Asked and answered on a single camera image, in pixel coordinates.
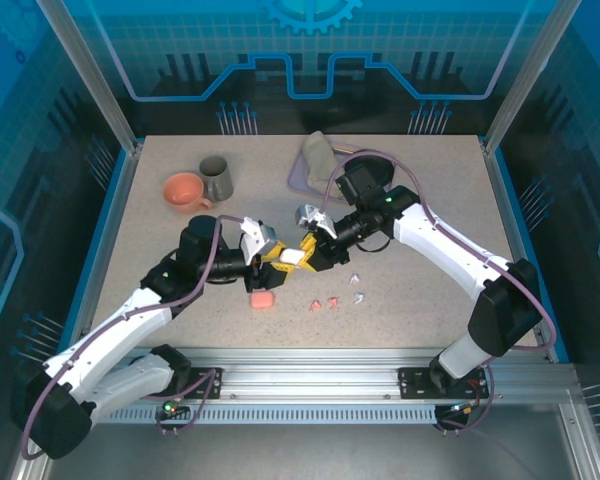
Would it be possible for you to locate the black round plate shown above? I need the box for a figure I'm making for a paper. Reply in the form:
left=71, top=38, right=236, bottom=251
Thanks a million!
left=346, top=152, right=398, bottom=187

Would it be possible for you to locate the orange ceramic mug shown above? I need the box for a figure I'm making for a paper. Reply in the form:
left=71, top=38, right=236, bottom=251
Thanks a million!
left=161, top=172, right=214, bottom=215

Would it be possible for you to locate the beige folded cloth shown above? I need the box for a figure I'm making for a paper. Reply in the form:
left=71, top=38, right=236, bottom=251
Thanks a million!
left=300, top=130, right=344, bottom=190

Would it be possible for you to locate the grey mug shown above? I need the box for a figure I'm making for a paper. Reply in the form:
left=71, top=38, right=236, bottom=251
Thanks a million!
left=198, top=155, right=235, bottom=203

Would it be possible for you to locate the lavender plastic tray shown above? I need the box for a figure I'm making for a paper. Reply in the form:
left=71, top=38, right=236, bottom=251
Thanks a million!
left=286, top=142, right=351, bottom=206

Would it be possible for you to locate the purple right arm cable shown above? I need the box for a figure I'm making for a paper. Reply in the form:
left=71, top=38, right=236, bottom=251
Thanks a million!
left=321, top=151, right=558, bottom=351

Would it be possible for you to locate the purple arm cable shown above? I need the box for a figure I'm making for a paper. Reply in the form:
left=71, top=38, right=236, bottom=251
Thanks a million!
left=321, top=151, right=558, bottom=351
left=19, top=214, right=254, bottom=461

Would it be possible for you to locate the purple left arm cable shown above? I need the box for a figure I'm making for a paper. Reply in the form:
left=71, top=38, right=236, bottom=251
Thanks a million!
left=19, top=214, right=254, bottom=461

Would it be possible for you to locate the aluminium table side rail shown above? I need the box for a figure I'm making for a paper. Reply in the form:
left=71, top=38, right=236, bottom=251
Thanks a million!
left=54, top=142, right=144, bottom=371
left=482, top=142, right=574, bottom=364

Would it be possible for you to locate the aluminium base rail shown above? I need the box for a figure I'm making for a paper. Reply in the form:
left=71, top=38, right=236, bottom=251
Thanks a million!
left=129, top=347, right=579, bottom=407

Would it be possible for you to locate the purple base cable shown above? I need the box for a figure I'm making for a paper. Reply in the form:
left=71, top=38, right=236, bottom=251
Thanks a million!
left=144, top=368, right=219, bottom=436
left=437, top=367, right=496, bottom=436

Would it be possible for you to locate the white slotted cable duct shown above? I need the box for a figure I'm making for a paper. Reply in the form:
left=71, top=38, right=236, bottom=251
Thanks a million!
left=99, top=403, right=444, bottom=426

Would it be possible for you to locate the aluminium frame post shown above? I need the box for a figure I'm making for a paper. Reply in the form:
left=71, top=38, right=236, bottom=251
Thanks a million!
left=481, top=0, right=585, bottom=156
left=35, top=0, right=145, bottom=156

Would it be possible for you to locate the aluminium frame bar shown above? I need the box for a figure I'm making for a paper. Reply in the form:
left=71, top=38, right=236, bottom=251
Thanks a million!
left=557, top=402, right=600, bottom=480

